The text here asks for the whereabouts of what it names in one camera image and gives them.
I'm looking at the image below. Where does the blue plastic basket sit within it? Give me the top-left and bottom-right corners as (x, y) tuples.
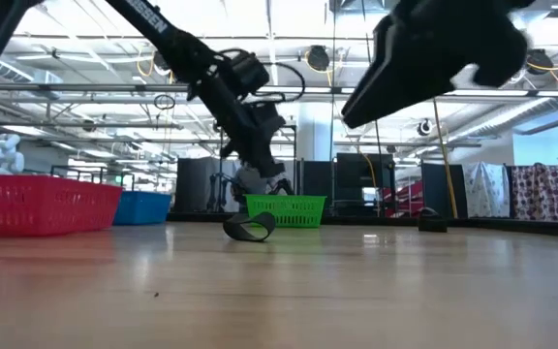
(112, 190), (173, 227)

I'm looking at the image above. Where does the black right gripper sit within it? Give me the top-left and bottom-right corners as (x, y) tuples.
(340, 0), (535, 130)

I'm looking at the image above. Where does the black hanging cable loop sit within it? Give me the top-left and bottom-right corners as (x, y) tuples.
(152, 93), (177, 111)

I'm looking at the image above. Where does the black metal railing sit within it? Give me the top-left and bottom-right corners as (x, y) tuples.
(49, 165), (138, 193)

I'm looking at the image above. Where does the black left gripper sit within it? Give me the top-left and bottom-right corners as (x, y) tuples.
(186, 46), (289, 179)

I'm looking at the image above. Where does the black partition panel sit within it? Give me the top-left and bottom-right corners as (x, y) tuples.
(421, 163), (464, 219)
(300, 159), (333, 209)

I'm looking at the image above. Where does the black left wrist camera cable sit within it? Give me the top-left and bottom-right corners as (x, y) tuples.
(215, 47), (307, 106)

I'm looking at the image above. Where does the yellow hanging cable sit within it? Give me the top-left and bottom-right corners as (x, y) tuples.
(432, 99), (459, 219)

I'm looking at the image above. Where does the white floral cloth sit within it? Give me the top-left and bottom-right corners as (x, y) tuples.
(461, 161), (512, 219)

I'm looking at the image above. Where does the white curtain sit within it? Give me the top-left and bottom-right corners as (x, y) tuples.
(220, 158), (295, 195)

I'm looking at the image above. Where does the black rubber band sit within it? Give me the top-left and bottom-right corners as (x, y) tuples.
(222, 211), (278, 243)
(418, 206), (449, 234)

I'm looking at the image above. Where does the green plastic basket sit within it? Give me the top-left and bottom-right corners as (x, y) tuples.
(245, 194), (327, 230)

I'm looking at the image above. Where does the grey curtain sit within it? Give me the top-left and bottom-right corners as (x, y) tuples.
(174, 157), (241, 214)

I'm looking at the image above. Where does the ceiling light strip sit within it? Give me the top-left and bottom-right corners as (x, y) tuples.
(259, 85), (333, 95)
(446, 88), (530, 98)

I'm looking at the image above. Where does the purple dotted cloth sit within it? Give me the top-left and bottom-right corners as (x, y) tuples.
(510, 163), (558, 223)

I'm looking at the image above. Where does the red plastic basket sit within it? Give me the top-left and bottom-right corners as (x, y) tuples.
(0, 174), (124, 238)

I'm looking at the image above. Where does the red background object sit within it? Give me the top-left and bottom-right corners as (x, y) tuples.
(383, 181), (425, 217)

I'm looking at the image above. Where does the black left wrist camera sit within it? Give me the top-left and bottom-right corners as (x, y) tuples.
(228, 50), (271, 98)

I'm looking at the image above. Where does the silver ventilation duct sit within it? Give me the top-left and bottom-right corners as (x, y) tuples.
(0, 57), (36, 83)

